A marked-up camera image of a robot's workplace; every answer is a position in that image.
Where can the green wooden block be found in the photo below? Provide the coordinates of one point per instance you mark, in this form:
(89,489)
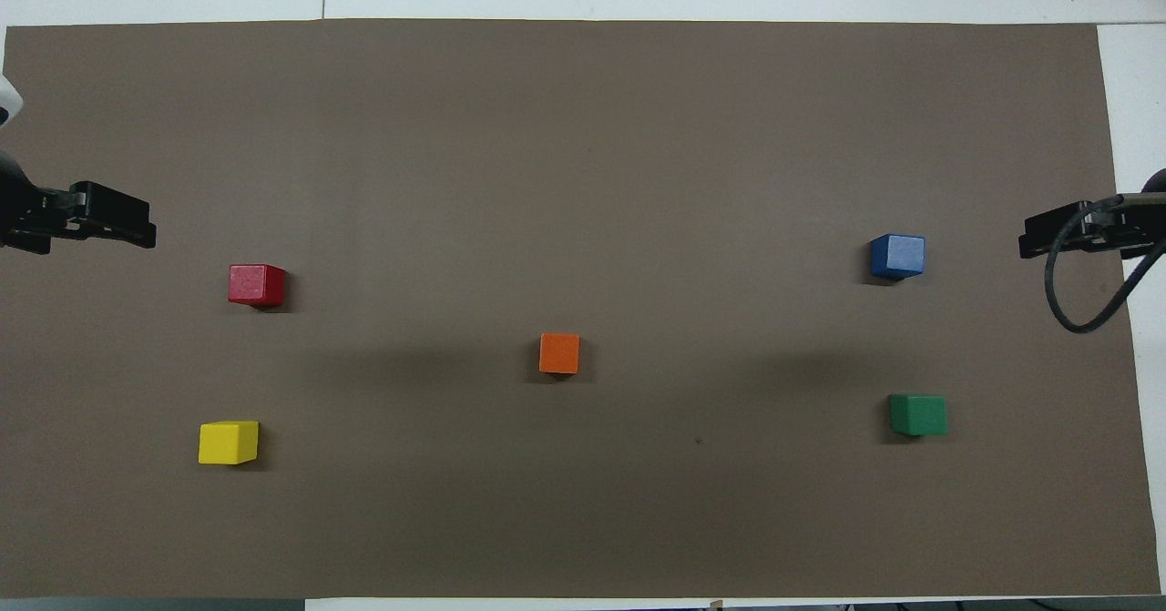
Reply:
(918,415)

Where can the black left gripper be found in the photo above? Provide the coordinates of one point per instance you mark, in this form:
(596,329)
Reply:
(23,215)

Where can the orange wooden block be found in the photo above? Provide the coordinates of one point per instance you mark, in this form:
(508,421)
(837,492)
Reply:
(559,353)

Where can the yellow wooden block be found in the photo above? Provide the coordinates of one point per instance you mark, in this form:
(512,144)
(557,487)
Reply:
(228,442)

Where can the red wooden block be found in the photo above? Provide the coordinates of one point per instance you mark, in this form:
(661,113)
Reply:
(255,285)

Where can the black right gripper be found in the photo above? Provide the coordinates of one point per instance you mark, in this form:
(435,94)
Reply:
(1150,215)

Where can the brown table mat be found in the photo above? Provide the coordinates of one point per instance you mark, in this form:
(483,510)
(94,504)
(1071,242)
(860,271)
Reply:
(583,137)

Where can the blue wooden block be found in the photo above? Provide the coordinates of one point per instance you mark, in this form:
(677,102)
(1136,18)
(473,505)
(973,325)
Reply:
(897,256)

